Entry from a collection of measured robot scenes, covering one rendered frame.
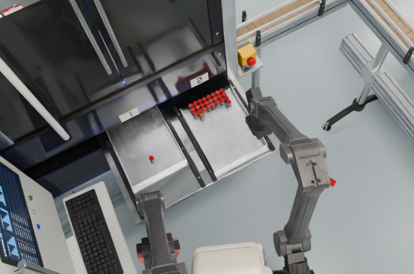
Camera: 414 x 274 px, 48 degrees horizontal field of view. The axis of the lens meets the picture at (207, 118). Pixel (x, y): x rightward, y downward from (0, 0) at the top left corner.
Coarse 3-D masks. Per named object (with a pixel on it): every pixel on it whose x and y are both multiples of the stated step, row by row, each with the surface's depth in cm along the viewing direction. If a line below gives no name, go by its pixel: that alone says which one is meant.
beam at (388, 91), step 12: (348, 36) 261; (348, 48) 260; (360, 48) 257; (348, 60) 267; (360, 60) 254; (372, 60) 253; (360, 72) 260; (372, 72) 250; (384, 72) 249; (372, 84) 255; (384, 84) 246; (396, 84) 245; (384, 96) 248; (396, 96) 242; (396, 108) 243; (408, 108) 239; (396, 120) 249; (408, 120) 237; (408, 132) 244
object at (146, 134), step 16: (144, 112) 213; (160, 112) 208; (112, 128) 211; (128, 128) 210; (144, 128) 209; (160, 128) 209; (112, 144) 205; (128, 144) 207; (144, 144) 206; (160, 144) 205; (176, 144) 205; (128, 160) 203; (144, 160) 203; (160, 160) 202; (176, 160) 201; (128, 176) 200; (144, 176) 199
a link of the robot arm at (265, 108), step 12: (264, 108) 149; (276, 108) 148; (264, 120) 150; (276, 120) 140; (288, 120) 139; (276, 132) 139; (288, 132) 131; (300, 132) 130; (288, 144) 126; (288, 156) 121; (324, 156) 123
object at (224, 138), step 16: (224, 112) 209; (240, 112) 209; (192, 128) 207; (208, 128) 207; (224, 128) 206; (240, 128) 205; (208, 144) 203; (224, 144) 203; (240, 144) 202; (256, 144) 201; (208, 160) 197; (224, 160) 199; (240, 160) 198
